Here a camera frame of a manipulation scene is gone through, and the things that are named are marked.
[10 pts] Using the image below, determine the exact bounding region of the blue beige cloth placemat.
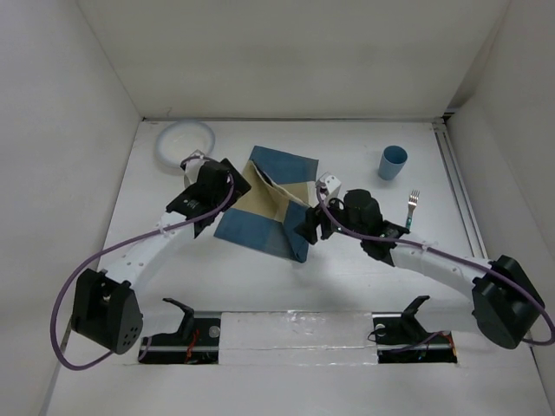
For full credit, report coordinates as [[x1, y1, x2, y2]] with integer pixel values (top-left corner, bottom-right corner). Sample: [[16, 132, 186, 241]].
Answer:
[[214, 146, 319, 263]]

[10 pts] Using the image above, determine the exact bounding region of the silver fork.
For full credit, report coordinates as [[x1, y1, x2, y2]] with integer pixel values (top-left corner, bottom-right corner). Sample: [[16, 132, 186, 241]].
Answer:
[[405, 190, 420, 230]]

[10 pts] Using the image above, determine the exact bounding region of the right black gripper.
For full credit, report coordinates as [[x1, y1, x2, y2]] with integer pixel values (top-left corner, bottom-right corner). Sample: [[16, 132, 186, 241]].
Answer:
[[292, 191, 366, 244]]

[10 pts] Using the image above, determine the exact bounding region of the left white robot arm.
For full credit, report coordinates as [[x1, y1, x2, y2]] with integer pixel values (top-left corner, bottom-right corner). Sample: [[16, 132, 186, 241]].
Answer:
[[71, 155, 251, 354]]

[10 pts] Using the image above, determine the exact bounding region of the blue cup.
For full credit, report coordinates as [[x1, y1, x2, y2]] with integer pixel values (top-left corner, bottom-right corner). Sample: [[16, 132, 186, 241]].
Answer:
[[378, 145, 408, 181]]

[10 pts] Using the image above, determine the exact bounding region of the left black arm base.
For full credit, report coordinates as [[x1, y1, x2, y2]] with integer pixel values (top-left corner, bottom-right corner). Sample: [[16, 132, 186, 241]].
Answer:
[[137, 297, 222, 365]]

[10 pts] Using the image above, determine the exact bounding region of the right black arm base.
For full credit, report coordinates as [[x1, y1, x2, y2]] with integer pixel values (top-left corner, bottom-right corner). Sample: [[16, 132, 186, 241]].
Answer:
[[367, 296, 458, 364]]

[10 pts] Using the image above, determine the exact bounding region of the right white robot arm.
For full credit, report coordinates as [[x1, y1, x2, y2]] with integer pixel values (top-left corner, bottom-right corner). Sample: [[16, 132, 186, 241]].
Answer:
[[295, 189, 545, 349]]

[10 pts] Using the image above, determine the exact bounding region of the white blue-rimmed plate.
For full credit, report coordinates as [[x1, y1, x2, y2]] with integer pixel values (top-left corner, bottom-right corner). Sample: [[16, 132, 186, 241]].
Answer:
[[154, 120, 216, 169]]

